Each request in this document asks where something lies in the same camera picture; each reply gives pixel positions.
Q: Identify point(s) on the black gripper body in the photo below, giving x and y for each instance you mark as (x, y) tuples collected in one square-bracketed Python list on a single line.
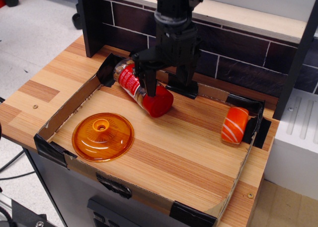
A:
[(176, 45)]

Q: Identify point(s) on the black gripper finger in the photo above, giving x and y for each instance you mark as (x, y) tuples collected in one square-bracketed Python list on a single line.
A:
[(147, 78), (185, 73)]

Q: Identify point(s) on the red-capped spice bottle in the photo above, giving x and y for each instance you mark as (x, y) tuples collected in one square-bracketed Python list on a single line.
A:
[(156, 106)]

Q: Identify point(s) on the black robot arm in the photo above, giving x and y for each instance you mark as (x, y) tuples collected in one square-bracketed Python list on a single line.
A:
[(175, 12)]

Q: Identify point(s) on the cardboard fence with black tape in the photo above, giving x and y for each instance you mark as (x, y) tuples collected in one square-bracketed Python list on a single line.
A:
[(177, 173)]

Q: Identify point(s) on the salmon sushi toy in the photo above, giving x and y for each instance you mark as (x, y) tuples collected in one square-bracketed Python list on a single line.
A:
[(234, 125)]

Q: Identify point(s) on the orange transparent pot lid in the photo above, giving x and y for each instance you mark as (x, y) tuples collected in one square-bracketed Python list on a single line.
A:
[(103, 137)]

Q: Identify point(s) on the dark brick-pattern shelf unit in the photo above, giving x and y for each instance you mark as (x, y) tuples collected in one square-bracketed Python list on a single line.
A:
[(258, 51)]

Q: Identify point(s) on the black caster wheel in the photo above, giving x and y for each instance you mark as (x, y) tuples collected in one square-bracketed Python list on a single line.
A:
[(76, 18)]

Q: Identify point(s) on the white grooved side cabinet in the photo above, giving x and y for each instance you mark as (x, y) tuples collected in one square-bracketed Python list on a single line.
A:
[(293, 159)]

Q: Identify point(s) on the black equipment with bolt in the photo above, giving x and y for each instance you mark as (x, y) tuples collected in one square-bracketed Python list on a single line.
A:
[(13, 214)]

